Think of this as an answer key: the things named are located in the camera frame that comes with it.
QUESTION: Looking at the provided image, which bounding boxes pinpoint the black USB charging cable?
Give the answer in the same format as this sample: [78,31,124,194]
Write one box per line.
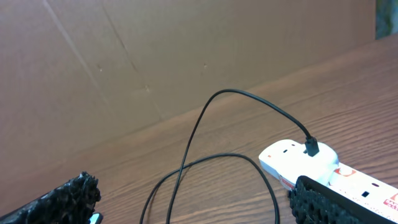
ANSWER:
[139,88,320,224]

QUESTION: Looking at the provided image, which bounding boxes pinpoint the Samsung Galaxy smartphone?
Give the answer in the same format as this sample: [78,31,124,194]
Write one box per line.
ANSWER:
[89,213,103,224]

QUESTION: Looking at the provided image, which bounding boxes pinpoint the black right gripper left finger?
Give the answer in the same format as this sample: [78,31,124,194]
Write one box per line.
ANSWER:
[1,172,101,224]

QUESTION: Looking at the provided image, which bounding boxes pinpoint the white charger adapter plug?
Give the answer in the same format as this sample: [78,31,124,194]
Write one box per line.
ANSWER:
[259,139,339,190]

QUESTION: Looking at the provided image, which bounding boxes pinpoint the white power strip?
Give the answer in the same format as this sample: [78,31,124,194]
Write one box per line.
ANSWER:
[258,139,398,223]

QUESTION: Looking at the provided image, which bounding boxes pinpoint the colourful painted backdrop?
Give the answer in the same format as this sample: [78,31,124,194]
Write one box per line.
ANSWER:
[376,0,397,39]

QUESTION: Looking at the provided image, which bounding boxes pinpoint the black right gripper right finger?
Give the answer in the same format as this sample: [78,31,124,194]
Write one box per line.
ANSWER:
[288,175,395,224]

